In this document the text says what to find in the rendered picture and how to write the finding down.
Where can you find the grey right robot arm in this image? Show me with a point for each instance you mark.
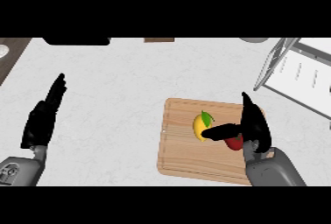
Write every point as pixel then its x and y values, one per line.
pixel 269 167

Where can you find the small brown wooden block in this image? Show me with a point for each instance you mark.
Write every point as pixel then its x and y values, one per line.
pixel 159 40

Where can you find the pale grey round object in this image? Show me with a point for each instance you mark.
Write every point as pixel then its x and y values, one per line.
pixel 2 51

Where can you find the dark brown wooden surface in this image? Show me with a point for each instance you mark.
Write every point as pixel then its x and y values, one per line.
pixel 11 57

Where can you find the wooden cutting board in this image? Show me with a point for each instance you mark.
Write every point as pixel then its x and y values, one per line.
pixel 190 145

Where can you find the yellow lemon with green leaf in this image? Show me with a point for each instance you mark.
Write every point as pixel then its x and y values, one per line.
pixel 200 127

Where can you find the black appliance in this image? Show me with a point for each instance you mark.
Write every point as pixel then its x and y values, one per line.
pixel 77 40

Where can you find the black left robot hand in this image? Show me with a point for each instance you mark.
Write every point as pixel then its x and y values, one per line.
pixel 43 116

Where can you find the red fruit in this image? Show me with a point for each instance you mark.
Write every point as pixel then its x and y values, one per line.
pixel 234 143

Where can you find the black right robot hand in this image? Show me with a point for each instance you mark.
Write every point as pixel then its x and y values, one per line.
pixel 255 122

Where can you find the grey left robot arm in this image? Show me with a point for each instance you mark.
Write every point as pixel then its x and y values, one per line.
pixel 24 169

